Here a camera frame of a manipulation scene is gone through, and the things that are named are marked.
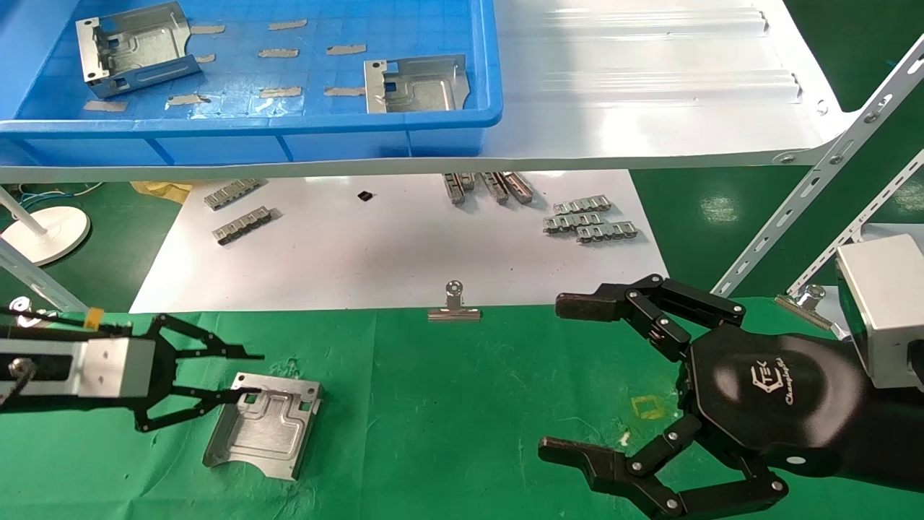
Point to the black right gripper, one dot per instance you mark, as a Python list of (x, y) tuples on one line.
[(772, 397)]

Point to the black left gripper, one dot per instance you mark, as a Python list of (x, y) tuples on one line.
[(164, 372)]

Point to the silver sheet metal bracket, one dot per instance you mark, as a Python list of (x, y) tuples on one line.
[(422, 94), (267, 433), (144, 43)]

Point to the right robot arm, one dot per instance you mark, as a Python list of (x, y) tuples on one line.
[(895, 433)]

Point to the grey metal comb clip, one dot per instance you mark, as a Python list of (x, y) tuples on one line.
[(232, 193), (570, 222), (245, 225), (583, 204), (606, 232)]

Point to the yellow crumpled bag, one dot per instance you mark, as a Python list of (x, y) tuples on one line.
[(162, 191)]

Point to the white round lamp base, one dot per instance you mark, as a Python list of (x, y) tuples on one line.
[(50, 231)]

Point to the scratched green table mat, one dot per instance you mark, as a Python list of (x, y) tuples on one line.
[(433, 419)]

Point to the white metal shelf board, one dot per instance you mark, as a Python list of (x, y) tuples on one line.
[(635, 87), (404, 245)]

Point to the beige masking tape piece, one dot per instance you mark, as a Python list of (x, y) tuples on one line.
[(105, 105), (287, 24), (343, 92), (205, 58), (279, 53), (280, 92), (186, 100), (346, 50), (207, 29)]

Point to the blue plastic bin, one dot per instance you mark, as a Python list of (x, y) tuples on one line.
[(426, 29)]

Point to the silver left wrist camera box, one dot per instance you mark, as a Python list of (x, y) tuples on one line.
[(86, 365)]

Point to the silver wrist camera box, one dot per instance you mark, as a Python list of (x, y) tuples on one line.
[(86, 365), (884, 310)]

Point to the grey metal rail part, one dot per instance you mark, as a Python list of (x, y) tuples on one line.
[(469, 180), (520, 188), (496, 188), (455, 189)]

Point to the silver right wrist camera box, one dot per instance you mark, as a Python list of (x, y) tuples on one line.
[(884, 310)]

